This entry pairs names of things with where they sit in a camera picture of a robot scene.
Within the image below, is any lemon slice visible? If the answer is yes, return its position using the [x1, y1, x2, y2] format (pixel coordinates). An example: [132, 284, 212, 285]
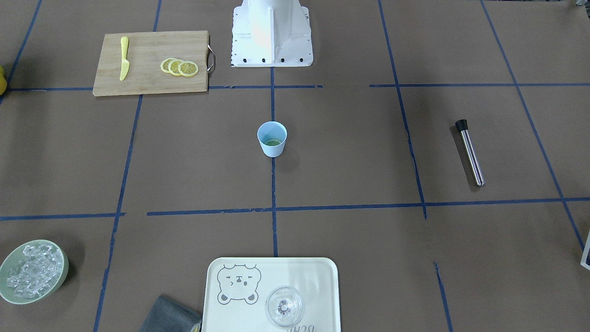
[263, 138, 283, 147]
[160, 58, 177, 73]
[177, 61, 200, 77]
[166, 59, 183, 76]

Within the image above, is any light blue plastic cup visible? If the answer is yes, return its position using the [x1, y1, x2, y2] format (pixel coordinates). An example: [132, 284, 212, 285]
[257, 121, 288, 158]

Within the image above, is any steel muddler black tip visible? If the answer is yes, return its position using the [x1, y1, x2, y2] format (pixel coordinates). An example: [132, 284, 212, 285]
[455, 119, 485, 187]

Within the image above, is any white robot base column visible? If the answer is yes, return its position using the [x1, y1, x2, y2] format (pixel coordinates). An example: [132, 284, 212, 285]
[230, 0, 314, 68]

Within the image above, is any cream bear serving tray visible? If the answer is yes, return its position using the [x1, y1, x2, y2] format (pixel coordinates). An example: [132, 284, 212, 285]
[201, 258, 342, 332]

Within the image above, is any clear wine glass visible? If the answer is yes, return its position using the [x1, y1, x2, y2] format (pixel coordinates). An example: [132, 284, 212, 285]
[265, 285, 304, 329]

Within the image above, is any wooden cutting board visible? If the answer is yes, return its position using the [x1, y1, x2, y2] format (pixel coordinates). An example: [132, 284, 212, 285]
[93, 31, 212, 97]

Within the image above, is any dark grey folded cloth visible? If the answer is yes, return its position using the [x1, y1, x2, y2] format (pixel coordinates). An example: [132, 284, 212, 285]
[139, 296, 202, 332]

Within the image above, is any yellow plastic knife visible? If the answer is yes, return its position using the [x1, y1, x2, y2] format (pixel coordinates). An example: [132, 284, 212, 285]
[119, 36, 130, 81]

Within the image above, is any green bowl of ice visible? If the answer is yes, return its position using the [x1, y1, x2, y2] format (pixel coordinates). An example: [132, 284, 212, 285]
[0, 239, 69, 305]

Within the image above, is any white wire cup rack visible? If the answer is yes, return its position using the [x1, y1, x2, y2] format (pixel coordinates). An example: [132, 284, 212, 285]
[580, 232, 590, 271]

